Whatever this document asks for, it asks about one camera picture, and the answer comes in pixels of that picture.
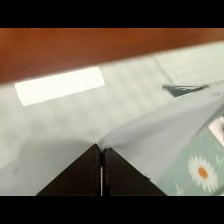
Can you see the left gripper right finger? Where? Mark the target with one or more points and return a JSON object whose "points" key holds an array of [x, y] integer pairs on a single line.
{"points": [[126, 178]]}

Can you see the grey shirt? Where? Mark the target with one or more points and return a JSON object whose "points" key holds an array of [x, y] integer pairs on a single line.
{"points": [[156, 133]]}

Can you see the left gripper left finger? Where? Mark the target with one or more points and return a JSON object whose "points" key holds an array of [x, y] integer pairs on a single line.
{"points": [[80, 176]]}

